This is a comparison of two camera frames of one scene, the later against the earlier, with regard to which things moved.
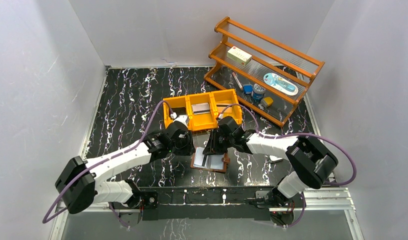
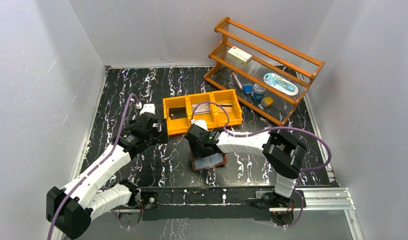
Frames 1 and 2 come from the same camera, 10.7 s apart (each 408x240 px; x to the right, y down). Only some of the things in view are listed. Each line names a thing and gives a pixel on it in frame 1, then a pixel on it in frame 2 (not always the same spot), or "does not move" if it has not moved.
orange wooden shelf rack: [269, 77] does not move
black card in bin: [179, 110] does not move
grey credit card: [200, 108] does not move
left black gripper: [187, 145] -> [158, 133]
